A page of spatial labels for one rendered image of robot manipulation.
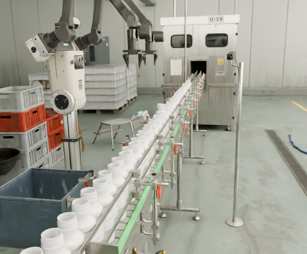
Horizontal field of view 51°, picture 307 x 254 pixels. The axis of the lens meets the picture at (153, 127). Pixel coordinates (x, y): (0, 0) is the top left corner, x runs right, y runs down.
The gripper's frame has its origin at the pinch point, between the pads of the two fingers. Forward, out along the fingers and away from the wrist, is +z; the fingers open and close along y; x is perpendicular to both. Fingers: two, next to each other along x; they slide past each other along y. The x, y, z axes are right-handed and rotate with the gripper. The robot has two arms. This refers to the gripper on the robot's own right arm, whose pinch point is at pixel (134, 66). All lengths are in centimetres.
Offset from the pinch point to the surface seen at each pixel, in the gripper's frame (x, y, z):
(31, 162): 144, -157, 111
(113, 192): -96, 16, 28
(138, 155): -68, 16, 28
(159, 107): -3.9, 14.0, 21.4
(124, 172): -85, 15, 27
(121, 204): -91, 16, 34
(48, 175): -40, -34, 48
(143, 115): 10.4, 2.0, 29.0
